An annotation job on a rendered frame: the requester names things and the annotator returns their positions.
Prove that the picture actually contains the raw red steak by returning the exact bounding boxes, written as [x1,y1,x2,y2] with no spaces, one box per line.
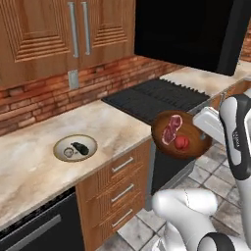
[161,114,183,146]

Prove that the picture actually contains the silver drawer handle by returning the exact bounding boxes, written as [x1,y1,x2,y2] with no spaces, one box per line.
[111,156,135,175]
[111,208,134,229]
[110,182,135,204]

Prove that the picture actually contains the brown wooden bowl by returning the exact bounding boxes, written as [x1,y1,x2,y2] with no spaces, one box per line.
[150,110,214,161]

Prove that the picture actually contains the wooden wall cupboard door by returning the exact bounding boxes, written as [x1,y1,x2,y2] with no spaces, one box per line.
[0,0,80,88]
[76,0,137,71]

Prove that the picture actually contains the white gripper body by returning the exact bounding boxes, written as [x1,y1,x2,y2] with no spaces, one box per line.
[192,106,227,147]

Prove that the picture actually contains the black dishwasher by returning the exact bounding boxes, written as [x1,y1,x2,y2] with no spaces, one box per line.
[0,186,86,251]

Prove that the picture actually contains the black microwave oven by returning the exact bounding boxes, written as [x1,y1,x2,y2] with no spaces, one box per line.
[133,0,251,76]

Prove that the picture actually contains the grey dishwasher handle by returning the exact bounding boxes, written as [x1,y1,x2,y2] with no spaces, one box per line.
[3,214,63,251]

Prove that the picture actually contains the red bell pepper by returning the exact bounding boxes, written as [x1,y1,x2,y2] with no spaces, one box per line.
[174,135,191,152]

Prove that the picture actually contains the black oblong food item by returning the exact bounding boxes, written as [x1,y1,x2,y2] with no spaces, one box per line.
[70,141,90,156]

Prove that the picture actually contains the white round plate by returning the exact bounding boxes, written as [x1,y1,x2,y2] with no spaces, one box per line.
[52,133,99,164]

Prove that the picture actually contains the black hob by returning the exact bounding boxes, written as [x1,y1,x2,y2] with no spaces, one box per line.
[101,77,211,126]

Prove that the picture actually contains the silver cupboard door handle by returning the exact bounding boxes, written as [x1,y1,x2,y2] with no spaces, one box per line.
[67,1,80,59]
[79,1,92,57]

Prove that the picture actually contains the grey wall socket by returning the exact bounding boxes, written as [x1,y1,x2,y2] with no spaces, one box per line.
[67,69,80,91]

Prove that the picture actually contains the black microwave door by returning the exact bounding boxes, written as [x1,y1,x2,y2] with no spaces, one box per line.
[217,0,251,77]

